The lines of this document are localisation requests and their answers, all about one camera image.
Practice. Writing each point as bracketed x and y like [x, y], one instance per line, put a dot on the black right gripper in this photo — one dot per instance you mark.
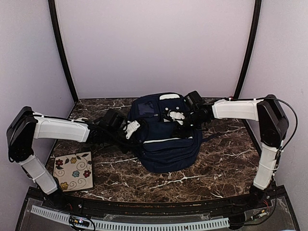
[184, 133]

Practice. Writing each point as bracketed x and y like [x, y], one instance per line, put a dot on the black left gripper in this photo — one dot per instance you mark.
[133, 144]

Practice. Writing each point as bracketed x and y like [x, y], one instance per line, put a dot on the navy blue backpack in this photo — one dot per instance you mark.
[160, 153]

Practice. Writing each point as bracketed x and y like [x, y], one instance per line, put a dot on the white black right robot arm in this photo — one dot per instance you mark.
[264, 116]

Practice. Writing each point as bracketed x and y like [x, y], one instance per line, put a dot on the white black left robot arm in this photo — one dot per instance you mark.
[29, 125]

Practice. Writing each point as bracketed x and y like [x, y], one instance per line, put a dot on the cream floral mug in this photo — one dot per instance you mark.
[82, 119]

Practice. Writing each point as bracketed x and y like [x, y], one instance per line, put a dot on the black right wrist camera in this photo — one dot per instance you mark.
[194, 101]

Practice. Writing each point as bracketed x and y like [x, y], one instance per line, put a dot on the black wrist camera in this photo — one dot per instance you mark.
[113, 119]
[194, 101]

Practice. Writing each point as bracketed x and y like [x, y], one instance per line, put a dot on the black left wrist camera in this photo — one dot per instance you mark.
[113, 119]

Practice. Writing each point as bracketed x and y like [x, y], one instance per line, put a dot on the white slotted cable duct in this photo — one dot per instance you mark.
[131, 223]

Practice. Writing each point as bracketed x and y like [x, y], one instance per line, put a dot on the black front rail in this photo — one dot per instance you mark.
[88, 203]

